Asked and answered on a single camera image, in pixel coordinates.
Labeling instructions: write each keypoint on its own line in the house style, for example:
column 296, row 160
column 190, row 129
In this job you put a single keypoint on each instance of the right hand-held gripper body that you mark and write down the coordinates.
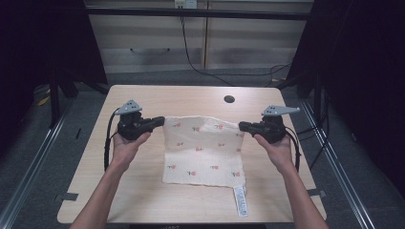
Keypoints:
column 273, row 129

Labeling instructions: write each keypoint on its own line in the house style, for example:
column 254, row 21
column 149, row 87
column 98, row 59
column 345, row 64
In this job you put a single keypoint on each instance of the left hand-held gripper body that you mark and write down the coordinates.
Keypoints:
column 130, row 125

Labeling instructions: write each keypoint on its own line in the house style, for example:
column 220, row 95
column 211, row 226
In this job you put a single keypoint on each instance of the cream floral cloth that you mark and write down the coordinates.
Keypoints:
column 203, row 152

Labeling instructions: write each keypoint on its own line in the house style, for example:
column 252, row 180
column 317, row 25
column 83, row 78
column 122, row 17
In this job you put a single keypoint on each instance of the person's right hand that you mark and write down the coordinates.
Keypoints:
column 280, row 154

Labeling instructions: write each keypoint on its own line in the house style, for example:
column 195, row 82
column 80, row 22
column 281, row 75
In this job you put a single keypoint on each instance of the person's left hand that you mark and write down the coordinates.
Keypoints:
column 125, row 152

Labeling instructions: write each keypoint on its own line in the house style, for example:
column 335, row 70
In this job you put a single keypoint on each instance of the dark round table grommet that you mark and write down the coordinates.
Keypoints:
column 229, row 99

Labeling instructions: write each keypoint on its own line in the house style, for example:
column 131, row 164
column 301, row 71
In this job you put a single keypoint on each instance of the small black floor strip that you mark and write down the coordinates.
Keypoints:
column 78, row 133

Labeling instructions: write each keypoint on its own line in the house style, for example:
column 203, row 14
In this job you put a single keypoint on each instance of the black metal stand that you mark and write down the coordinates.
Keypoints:
column 54, row 101

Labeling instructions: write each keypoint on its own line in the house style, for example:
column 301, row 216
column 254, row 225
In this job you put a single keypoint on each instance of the yellow floor object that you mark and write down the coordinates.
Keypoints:
column 44, row 100

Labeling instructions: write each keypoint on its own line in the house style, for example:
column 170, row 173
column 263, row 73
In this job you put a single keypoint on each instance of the black curtain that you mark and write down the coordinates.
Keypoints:
column 38, row 41
column 366, row 79

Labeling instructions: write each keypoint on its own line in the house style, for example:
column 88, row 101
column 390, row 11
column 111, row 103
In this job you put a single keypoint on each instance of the black horizontal bar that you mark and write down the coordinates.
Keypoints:
column 197, row 13

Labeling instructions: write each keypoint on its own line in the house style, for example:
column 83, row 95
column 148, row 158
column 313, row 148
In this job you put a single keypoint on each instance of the metal floor rail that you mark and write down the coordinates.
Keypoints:
column 31, row 171
column 337, row 165

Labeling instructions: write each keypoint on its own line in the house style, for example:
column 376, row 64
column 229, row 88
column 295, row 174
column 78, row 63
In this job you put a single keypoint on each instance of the white wall outlet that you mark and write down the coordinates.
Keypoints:
column 186, row 4

